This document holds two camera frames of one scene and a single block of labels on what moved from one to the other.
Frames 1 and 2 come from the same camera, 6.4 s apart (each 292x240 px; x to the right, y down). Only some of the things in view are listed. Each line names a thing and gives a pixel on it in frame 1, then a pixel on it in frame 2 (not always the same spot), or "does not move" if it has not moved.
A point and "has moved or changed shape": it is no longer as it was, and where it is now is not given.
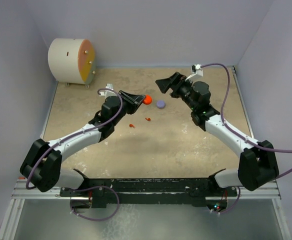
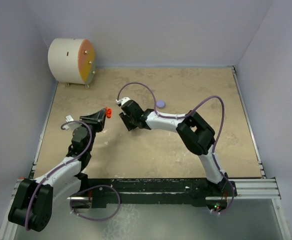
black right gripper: (177, 81) → (124, 118)
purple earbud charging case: (161, 104) does not move
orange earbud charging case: (147, 100) has moved or changed shape
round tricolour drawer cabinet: (72, 61) does not move
